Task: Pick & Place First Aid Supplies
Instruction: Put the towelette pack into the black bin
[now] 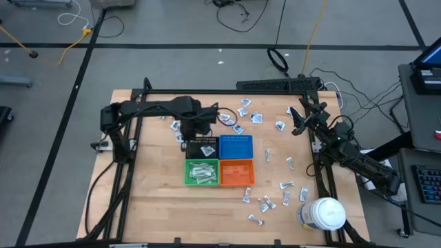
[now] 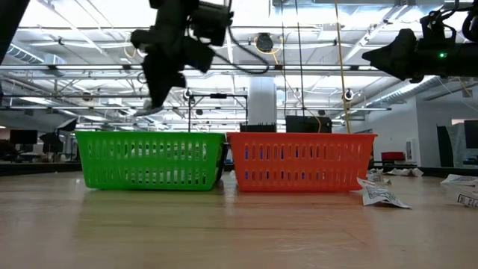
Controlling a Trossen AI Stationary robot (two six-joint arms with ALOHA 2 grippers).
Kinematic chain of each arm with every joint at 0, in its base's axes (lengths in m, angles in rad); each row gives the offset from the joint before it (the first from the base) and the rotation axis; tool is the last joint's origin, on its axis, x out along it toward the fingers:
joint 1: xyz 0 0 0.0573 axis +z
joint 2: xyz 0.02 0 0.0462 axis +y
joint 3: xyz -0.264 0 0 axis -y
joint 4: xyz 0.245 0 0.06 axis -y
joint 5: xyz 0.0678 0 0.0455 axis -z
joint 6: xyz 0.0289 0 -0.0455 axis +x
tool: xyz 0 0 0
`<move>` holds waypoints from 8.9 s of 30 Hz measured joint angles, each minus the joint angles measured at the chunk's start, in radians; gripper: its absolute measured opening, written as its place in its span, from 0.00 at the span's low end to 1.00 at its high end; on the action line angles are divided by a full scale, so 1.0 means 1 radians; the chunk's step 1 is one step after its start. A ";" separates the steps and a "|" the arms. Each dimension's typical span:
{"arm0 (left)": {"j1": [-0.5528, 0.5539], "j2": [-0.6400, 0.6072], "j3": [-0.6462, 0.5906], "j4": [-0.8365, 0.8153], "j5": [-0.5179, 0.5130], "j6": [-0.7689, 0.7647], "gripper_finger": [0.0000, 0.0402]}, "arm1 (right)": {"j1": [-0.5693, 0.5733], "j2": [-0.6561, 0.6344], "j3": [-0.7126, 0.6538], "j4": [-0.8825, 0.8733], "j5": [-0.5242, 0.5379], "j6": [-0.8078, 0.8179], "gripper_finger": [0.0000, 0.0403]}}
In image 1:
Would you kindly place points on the black equipment box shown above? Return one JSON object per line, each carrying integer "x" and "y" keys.
{"x": 305, "y": 83}

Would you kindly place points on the grey table foot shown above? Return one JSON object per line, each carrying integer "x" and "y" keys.
{"x": 41, "y": 2}
{"x": 15, "y": 81}

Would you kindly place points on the blue plastic slotted basket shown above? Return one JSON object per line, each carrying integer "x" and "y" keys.
{"x": 236, "y": 149}

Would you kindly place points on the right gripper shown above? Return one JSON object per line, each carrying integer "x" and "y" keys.
{"x": 318, "y": 124}

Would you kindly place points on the black perforated strip box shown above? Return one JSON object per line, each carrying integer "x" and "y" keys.
{"x": 263, "y": 85}

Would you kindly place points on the small red object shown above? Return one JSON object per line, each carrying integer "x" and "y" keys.
{"x": 438, "y": 135}

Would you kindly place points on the black labelled device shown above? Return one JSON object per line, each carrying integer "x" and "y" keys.
{"x": 427, "y": 81}

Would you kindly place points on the orange plastic slotted basket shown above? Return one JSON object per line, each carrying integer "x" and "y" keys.
{"x": 237, "y": 174}

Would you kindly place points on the black desk support bar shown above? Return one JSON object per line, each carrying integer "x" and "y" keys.
{"x": 396, "y": 144}

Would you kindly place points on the black computer keyboard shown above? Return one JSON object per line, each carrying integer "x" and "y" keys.
{"x": 429, "y": 184}

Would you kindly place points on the white packet green print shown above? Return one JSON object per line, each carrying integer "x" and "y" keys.
{"x": 201, "y": 166}
{"x": 207, "y": 179}
{"x": 212, "y": 171}
{"x": 199, "y": 172}

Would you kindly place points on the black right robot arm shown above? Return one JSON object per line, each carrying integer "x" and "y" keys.
{"x": 365, "y": 162}

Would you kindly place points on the black plastic slotted basket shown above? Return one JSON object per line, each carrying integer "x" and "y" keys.
{"x": 198, "y": 151}

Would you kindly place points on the white lidded wipes canister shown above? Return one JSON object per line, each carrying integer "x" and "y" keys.
{"x": 324, "y": 213}

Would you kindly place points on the black metal table frame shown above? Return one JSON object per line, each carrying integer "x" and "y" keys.
{"x": 224, "y": 92}

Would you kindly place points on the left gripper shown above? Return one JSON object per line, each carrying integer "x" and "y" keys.
{"x": 194, "y": 129}

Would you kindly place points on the small white printed packet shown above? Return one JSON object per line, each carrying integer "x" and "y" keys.
{"x": 246, "y": 194}
{"x": 286, "y": 198}
{"x": 256, "y": 219}
{"x": 224, "y": 118}
{"x": 303, "y": 194}
{"x": 262, "y": 205}
{"x": 288, "y": 110}
{"x": 245, "y": 102}
{"x": 207, "y": 150}
{"x": 256, "y": 118}
{"x": 267, "y": 155}
{"x": 270, "y": 202}
{"x": 238, "y": 129}
{"x": 230, "y": 123}
{"x": 279, "y": 125}
{"x": 175, "y": 125}
{"x": 242, "y": 111}
{"x": 291, "y": 162}
{"x": 179, "y": 137}
{"x": 286, "y": 185}

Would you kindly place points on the white clamp with plug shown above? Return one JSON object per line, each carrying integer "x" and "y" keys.
{"x": 101, "y": 145}

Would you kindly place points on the green plastic slotted basket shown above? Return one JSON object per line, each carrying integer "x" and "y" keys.
{"x": 187, "y": 182}

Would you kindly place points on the grey side desk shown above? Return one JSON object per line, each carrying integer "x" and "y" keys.
{"x": 408, "y": 213}
{"x": 420, "y": 117}

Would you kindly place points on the laptop with blue screen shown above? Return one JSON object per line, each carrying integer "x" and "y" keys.
{"x": 430, "y": 56}

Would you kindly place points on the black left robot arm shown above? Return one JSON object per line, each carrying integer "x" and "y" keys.
{"x": 151, "y": 106}

